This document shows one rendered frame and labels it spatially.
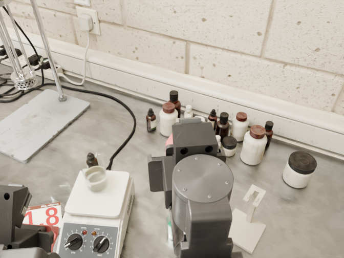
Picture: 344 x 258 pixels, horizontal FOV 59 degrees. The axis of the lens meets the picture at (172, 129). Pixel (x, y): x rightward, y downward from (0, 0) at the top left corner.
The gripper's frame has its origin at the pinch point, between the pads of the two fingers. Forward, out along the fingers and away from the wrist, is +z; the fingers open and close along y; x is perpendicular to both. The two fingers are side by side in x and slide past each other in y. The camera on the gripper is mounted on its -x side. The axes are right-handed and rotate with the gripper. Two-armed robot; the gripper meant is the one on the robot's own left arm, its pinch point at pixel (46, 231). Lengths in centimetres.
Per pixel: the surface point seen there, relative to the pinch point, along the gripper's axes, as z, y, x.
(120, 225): 9.3, -11.4, 1.2
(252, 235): 15.8, -40.0, 3.3
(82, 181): 14.1, -0.9, -6.4
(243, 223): 17.9, -38.2, 1.3
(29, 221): 13.0, 10.5, 3.3
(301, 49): 27, -52, -41
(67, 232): 8.0, -0.7, 3.1
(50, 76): 58, 30, -36
